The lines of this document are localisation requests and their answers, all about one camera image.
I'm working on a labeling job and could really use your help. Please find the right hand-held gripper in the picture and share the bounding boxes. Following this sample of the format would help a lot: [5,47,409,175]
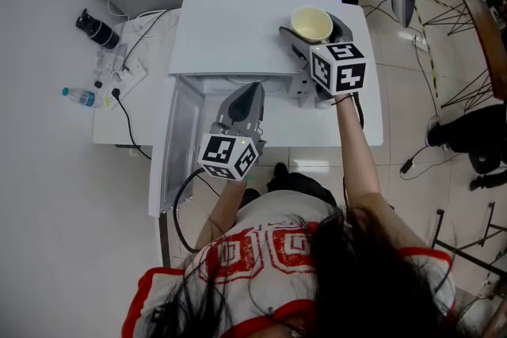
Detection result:
[278,12,367,96]

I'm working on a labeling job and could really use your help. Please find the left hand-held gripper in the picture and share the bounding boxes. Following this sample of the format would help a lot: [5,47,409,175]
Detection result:
[197,82,268,183]

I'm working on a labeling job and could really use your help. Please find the cream ceramic mug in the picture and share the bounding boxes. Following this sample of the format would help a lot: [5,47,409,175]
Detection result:
[290,6,334,44]

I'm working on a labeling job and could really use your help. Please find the white microwave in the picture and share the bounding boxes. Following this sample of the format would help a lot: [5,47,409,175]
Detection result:
[148,0,344,217]

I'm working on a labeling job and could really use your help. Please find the person's left forearm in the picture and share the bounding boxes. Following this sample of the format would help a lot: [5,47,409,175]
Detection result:
[196,180,250,251]

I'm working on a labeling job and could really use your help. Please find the person's right forearm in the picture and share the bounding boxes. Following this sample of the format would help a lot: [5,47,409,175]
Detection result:
[334,93,402,237]

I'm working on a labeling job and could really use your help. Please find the person's black trousers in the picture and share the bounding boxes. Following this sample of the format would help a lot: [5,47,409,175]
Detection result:
[243,161,337,207]

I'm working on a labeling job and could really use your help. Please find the white power strip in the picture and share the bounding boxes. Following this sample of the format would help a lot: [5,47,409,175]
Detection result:
[94,51,148,110]

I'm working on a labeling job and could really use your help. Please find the person's white and red shirt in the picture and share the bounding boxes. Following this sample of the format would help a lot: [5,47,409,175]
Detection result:
[120,189,456,338]

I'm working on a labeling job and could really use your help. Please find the clear plastic water bottle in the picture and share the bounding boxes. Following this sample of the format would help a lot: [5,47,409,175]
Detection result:
[62,86,103,108]

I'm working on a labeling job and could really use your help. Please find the black insulated bottle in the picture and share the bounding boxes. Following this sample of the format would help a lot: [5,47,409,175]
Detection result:
[75,8,120,51]

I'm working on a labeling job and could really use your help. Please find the wooden table with metal legs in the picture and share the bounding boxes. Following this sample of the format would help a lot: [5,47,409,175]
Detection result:
[423,0,507,110]

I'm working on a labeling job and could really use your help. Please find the black metal rack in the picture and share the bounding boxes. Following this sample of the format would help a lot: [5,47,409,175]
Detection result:
[430,201,507,278]

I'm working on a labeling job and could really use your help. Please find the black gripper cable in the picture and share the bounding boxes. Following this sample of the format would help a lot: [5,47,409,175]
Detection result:
[171,169,205,253]

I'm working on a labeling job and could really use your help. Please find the black power cable with plug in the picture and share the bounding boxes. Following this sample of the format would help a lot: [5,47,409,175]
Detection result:
[111,88,154,161]

